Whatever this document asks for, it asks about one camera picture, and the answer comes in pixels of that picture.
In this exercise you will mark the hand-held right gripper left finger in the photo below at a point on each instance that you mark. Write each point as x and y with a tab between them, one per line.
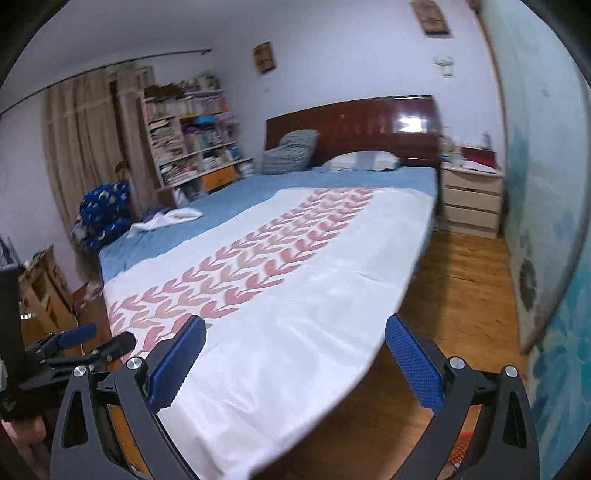
178	364

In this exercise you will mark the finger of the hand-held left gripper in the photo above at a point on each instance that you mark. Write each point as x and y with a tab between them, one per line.
120	344
81	333

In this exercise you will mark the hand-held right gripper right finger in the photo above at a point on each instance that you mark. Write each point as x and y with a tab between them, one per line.
415	364

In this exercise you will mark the red plastic basket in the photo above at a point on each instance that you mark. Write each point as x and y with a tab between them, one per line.
461	450

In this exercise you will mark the person's left hand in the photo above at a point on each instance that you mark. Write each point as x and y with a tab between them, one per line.
27	431

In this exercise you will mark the blue moon print blanket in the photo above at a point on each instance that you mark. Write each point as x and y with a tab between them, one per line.
104	207

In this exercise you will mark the bed with white cover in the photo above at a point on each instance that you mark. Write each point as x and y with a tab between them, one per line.
300	300

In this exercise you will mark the white garment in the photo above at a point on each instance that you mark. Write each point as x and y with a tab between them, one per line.
171	217

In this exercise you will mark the cream nightstand with drawers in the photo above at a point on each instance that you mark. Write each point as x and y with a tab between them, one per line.
471	203

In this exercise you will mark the blue bed sheet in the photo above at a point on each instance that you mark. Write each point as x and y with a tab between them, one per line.
258	194

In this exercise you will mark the beige curtain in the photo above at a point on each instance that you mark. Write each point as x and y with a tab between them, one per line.
78	138

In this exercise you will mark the white bookshelf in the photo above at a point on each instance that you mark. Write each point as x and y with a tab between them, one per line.
147	138

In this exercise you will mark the rows of books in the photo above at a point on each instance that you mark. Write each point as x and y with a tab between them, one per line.
171	138

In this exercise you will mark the white and blue pillow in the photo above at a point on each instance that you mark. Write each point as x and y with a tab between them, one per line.
360	160

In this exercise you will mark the red box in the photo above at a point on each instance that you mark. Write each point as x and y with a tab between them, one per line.
480	159

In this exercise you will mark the small bottle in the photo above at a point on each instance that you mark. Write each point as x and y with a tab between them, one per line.
486	141

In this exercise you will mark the floral sliding wardrobe door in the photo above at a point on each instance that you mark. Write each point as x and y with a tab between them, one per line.
540	161

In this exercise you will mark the grey plaid pillow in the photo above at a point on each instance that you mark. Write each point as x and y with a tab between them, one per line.
291	152

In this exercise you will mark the dark wooden headboard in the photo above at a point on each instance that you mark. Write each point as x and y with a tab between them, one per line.
360	124

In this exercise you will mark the black curtain rod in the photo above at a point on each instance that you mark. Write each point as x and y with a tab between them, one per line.
205	50

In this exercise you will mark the deer antler wall hook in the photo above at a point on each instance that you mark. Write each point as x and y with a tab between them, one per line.
445	68

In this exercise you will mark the small wooden wall picture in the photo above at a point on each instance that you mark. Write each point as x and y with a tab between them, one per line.
264	57

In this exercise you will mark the framed wall picture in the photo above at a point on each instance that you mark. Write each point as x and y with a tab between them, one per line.
430	18

